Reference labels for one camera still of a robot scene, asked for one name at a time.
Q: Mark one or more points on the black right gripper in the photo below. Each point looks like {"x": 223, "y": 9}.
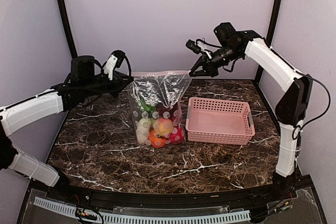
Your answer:
{"x": 210, "y": 68}

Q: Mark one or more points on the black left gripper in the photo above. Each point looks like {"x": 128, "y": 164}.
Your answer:
{"x": 118, "y": 83}

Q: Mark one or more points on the clear zip top bag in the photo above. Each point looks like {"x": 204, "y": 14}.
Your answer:
{"x": 155, "y": 106}

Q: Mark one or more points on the dark purple toy vegetable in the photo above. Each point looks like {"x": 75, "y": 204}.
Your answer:
{"x": 173, "y": 113}

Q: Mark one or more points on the yellow toy pear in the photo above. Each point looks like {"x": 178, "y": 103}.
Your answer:
{"x": 163, "y": 127}

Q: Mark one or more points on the red toy apple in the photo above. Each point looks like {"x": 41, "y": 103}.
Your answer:
{"x": 177, "y": 136}

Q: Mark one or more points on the white toy cabbage with leaves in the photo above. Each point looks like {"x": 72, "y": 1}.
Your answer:
{"x": 143, "y": 130}

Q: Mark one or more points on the orange toy fruit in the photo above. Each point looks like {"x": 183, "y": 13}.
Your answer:
{"x": 156, "y": 140}

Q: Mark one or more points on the white toy radish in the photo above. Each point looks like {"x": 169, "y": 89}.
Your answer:
{"x": 147, "y": 107}

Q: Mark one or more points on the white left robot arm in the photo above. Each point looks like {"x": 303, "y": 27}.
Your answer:
{"x": 57, "y": 99}

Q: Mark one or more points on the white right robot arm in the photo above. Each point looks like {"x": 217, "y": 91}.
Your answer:
{"x": 290, "y": 111}

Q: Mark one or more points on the pink perforated plastic basket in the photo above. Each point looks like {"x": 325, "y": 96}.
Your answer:
{"x": 219, "y": 121}

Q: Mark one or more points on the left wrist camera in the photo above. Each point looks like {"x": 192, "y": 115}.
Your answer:
{"x": 82, "y": 67}

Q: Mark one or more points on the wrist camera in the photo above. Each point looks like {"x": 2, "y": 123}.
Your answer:
{"x": 224, "y": 32}
{"x": 82, "y": 67}

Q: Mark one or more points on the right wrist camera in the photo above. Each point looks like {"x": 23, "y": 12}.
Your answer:
{"x": 224, "y": 32}

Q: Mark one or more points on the black right corner post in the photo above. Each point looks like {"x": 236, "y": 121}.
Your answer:
{"x": 273, "y": 21}

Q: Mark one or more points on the black corner frame post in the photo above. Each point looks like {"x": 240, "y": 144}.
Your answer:
{"x": 67, "y": 28}

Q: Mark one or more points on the white slotted cable duct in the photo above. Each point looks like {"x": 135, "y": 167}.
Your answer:
{"x": 144, "y": 215}

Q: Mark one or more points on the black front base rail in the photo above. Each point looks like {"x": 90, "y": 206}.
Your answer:
{"x": 298, "y": 205}

